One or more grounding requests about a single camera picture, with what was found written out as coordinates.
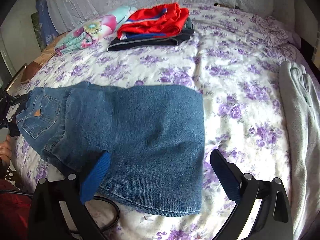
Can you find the dark navy folded garment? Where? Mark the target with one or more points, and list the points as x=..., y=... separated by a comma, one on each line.
x=149, y=40

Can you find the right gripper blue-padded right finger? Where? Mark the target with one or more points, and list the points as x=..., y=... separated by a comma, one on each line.
x=273, y=220

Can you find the floral turquoise pink folded quilt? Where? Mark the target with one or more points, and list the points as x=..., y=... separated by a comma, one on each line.
x=94, y=30

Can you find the red clothing of person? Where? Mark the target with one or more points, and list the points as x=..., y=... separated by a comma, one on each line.
x=14, y=216

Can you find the person's left hand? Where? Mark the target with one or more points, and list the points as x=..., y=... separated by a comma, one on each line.
x=6, y=152

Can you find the blue denim jeans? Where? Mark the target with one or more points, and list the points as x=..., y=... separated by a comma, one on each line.
x=141, y=146

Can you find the blue patterned cushion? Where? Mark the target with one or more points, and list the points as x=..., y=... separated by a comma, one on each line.
x=47, y=29

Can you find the brown pillow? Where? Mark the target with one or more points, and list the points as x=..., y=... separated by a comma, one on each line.
x=30, y=72

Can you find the purple floral bed sheet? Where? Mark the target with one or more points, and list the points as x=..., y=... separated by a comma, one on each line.
x=233, y=59

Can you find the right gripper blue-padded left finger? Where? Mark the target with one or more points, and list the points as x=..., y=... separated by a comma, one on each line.
x=46, y=220

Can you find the red sports garment folded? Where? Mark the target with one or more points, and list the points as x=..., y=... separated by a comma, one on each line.
x=164, y=20

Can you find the grey sweatpants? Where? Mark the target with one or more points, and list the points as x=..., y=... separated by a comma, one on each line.
x=301, y=108

